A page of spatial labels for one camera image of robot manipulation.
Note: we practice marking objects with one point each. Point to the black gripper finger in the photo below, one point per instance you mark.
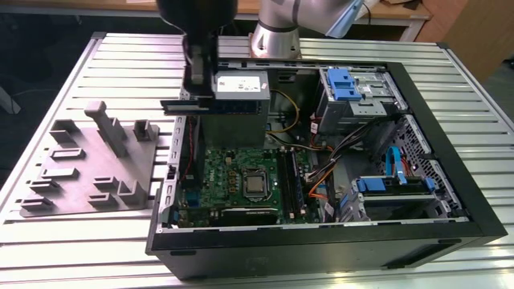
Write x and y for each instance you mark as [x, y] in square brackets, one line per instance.
[209, 66]

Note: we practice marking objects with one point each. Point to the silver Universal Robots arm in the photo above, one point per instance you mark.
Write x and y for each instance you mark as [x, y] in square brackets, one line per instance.
[277, 30]

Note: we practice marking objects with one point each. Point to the grey power supply unit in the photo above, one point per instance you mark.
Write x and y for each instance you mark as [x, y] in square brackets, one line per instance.
[233, 129]

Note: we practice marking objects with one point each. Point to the wooden desk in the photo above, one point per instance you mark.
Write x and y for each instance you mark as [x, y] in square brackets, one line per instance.
[81, 4]

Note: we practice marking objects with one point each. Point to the blue drive carrier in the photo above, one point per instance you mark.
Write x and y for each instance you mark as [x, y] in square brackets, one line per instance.
[341, 87]

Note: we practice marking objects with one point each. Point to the green motherboard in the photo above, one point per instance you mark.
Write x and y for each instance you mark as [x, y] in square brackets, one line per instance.
[225, 180]

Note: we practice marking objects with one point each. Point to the grey parts rack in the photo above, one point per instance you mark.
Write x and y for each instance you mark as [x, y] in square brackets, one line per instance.
[101, 156]

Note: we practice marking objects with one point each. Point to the silver CPU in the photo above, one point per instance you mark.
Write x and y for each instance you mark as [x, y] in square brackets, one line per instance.
[256, 184]

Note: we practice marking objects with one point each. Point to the silver drive cage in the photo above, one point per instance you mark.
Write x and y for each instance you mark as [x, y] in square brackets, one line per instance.
[361, 114]

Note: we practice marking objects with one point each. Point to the CPU socket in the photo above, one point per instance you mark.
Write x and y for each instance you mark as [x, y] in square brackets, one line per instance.
[244, 195]

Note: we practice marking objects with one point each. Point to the blue expansion slot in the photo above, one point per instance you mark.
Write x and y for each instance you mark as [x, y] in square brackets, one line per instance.
[194, 198]

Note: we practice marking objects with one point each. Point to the black graphics card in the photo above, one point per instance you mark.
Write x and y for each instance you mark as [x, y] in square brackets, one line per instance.
[249, 215]

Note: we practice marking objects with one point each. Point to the grey furniture leg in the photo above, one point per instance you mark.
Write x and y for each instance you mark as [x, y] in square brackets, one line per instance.
[9, 102]

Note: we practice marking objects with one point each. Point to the hard disk in blue carrier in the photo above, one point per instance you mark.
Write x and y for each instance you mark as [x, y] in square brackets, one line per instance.
[372, 185]

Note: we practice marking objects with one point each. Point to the black PC case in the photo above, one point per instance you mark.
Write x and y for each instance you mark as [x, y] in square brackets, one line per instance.
[281, 256]

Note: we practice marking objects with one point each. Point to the wooden cabinet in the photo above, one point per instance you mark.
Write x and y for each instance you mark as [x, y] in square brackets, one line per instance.
[475, 30]

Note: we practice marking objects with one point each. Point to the silver disk bay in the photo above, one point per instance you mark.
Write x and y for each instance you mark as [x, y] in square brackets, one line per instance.
[439, 207]

